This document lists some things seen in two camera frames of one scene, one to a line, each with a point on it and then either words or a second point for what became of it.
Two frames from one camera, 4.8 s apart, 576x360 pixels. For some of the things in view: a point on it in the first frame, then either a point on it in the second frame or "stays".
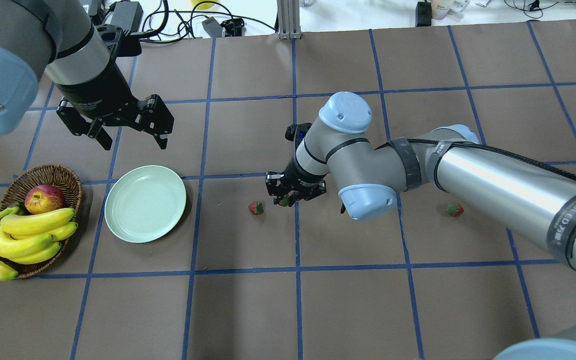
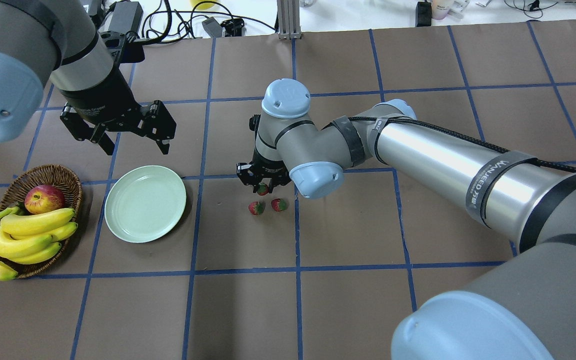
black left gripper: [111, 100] stays
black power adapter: [127, 16] stays
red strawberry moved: [256, 208] stays
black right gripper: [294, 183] to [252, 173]
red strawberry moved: [455, 210] to [263, 189]
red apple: [43, 198] stays
